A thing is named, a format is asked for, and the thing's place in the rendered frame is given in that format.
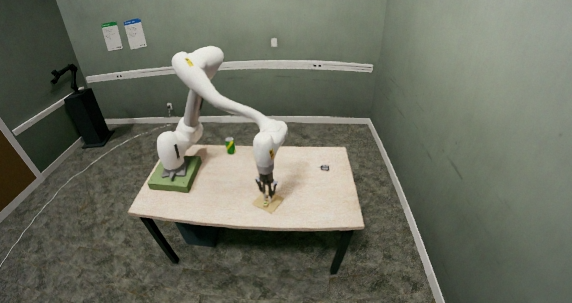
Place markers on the beige flat mat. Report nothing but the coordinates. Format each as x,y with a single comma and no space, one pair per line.
276,200

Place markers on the green drink can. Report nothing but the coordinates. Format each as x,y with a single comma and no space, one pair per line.
230,146

